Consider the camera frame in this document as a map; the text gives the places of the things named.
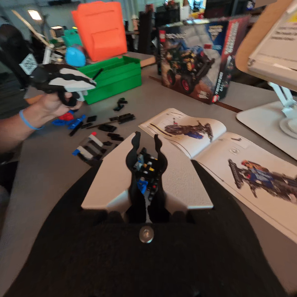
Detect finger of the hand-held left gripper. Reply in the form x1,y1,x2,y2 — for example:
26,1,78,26
47,70,94,86
63,80,97,102

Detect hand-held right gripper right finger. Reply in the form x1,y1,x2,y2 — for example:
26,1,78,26
154,134,214,213

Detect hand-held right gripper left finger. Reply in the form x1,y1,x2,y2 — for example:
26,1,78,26
81,131,141,217

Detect black lego chassis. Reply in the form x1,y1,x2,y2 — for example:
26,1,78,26
133,147,161,202

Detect scattered black lego pieces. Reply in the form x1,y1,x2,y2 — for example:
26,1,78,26
68,97,137,142

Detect lego instruction booklet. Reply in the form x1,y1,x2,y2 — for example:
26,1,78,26
138,108,297,243

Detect lego set box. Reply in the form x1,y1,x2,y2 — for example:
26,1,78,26
158,16,250,104

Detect person's left hand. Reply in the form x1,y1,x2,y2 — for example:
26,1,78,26
32,92,84,128

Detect blue round toy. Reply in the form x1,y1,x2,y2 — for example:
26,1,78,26
65,46,87,68

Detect green plastic bin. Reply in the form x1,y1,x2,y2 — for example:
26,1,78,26
78,56,142,105

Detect teal bag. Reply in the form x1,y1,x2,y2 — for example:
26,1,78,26
61,29,83,48

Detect blue wristband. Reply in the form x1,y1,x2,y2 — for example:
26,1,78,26
19,110,44,130

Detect orange bag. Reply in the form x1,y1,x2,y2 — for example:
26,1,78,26
71,1,128,62

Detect printed instruction sheet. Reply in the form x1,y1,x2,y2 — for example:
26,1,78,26
248,0,297,77

